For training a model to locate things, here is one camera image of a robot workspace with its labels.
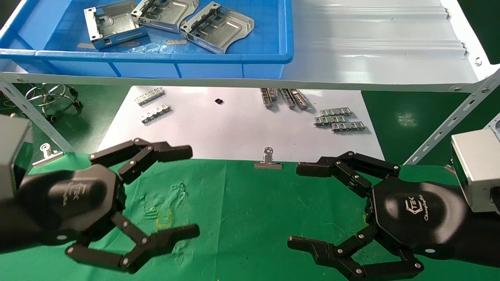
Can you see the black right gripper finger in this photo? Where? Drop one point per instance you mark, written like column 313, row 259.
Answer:
column 312, row 168
column 312, row 249

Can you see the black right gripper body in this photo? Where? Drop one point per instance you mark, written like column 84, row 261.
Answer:
column 414, row 214

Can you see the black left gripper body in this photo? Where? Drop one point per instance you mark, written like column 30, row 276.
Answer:
column 70, row 199

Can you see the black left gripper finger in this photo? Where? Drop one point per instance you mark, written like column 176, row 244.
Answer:
column 164, row 240
column 156, row 150

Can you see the metal plate part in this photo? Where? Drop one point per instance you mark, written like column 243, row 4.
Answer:
column 218, row 27

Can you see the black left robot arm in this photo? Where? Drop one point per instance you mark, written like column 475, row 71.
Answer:
column 8, row 226

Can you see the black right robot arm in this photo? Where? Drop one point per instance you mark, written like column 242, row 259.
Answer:
column 484, row 238

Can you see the small notched metal strip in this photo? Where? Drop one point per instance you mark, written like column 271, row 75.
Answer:
column 155, row 113
column 348, row 127
column 149, row 96
column 336, row 112
column 330, row 120

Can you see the silver binder clip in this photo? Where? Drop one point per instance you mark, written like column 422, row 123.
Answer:
column 268, row 164
column 47, row 156

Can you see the green cloth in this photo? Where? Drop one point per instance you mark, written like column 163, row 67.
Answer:
column 242, row 218

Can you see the white paper sheet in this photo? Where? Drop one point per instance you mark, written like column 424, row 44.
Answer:
column 234, row 128

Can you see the perforated metal shelf strut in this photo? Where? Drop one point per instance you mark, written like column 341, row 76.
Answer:
column 35, row 113
column 449, row 121

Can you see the chrome stool base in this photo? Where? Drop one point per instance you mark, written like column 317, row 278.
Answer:
column 50, row 95

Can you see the grey tape piece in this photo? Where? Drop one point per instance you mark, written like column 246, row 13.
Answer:
column 175, row 41
column 129, row 43
column 86, row 45

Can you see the blue plastic bin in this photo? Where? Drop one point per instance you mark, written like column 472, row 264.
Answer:
column 234, row 58

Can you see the white metal shelf board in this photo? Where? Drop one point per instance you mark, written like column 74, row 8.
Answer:
column 371, row 58

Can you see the short metal rail piece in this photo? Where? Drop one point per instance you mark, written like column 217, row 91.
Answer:
column 274, row 93
column 266, row 97
column 300, row 99
column 288, row 98

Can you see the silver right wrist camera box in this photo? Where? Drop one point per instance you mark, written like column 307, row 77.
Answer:
column 480, row 168

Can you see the grey metal frame piece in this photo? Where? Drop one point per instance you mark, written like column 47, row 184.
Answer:
column 496, row 125

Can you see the box-shaped metal bracket part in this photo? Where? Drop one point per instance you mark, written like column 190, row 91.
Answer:
column 117, row 27

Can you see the metal bracket part with slots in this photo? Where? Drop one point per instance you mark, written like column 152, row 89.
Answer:
column 164, row 21

